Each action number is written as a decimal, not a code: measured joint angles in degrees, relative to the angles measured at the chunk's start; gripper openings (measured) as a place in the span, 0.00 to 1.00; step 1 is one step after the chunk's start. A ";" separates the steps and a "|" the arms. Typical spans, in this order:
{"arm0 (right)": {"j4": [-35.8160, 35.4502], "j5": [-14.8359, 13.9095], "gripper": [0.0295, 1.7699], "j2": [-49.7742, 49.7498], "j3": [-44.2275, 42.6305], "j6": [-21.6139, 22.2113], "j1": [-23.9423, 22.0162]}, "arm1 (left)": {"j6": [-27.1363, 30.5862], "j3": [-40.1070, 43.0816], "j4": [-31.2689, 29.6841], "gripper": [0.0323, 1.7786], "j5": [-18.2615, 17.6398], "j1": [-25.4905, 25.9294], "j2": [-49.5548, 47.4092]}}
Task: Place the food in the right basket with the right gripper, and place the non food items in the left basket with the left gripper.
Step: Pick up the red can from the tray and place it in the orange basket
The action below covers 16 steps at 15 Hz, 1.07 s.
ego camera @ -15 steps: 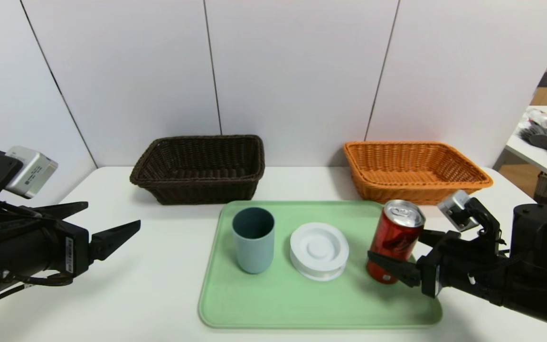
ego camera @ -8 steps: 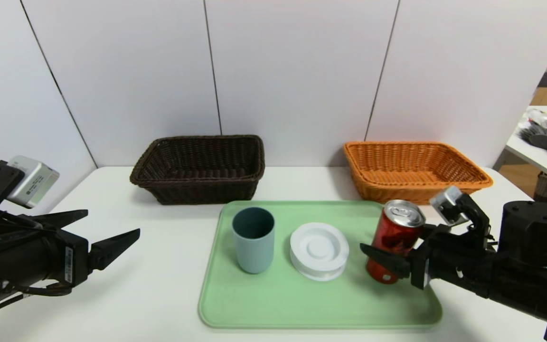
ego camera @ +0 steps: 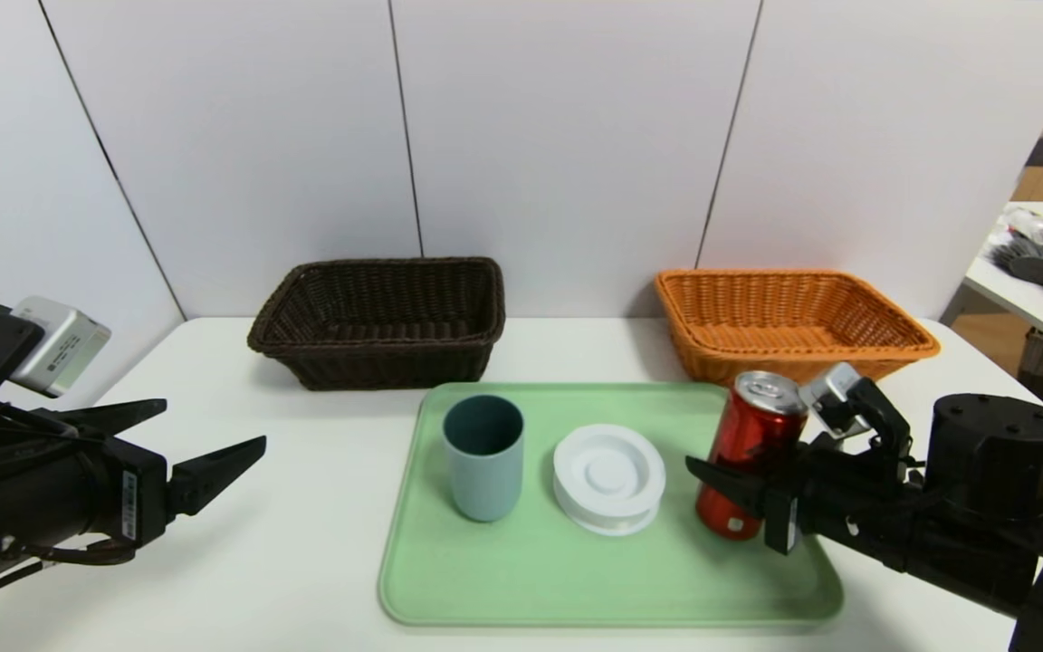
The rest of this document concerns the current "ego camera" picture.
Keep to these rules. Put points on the dark brown wicker basket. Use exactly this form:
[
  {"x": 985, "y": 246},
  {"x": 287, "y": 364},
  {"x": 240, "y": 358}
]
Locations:
[{"x": 377, "y": 326}]

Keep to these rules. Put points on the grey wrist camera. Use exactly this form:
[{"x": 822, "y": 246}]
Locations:
[
  {"x": 64, "y": 349},
  {"x": 829, "y": 394}
]

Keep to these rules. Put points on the clear plastic bottle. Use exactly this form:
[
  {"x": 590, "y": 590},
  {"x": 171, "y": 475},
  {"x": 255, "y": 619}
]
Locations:
[{"x": 1031, "y": 225}]

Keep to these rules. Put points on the orange and black left arm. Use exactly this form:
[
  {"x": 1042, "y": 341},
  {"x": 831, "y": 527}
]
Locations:
[{"x": 14, "y": 507}]

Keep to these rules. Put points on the red soda can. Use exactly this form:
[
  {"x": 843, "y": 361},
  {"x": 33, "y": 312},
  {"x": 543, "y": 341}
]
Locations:
[{"x": 748, "y": 453}]

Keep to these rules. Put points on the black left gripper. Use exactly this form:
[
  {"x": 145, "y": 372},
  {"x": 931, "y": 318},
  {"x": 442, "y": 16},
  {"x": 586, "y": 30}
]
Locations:
[{"x": 137, "y": 503}]

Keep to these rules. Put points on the grey brush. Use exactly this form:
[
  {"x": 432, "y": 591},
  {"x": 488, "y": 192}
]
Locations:
[{"x": 1028, "y": 263}]

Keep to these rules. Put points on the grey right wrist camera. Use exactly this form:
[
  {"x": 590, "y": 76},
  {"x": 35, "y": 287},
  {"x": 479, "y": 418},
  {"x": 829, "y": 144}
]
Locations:
[{"x": 829, "y": 394}]

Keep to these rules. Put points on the orange wicker basket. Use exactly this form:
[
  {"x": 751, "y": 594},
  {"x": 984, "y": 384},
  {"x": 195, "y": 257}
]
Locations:
[{"x": 793, "y": 326}]

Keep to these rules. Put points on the blue-grey plastic cup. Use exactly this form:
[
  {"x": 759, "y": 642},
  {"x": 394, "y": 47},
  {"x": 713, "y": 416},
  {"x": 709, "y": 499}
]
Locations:
[{"x": 483, "y": 471}]

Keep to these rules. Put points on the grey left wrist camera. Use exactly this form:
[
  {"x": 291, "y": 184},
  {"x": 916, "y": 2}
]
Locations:
[{"x": 64, "y": 349}]

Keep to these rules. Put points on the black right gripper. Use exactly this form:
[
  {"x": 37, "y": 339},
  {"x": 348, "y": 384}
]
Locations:
[{"x": 785, "y": 520}]

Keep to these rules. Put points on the light green plastic tray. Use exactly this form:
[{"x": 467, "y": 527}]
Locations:
[{"x": 531, "y": 580}]

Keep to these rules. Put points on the white side table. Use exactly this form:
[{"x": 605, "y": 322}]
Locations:
[{"x": 1028, "y": 303}]

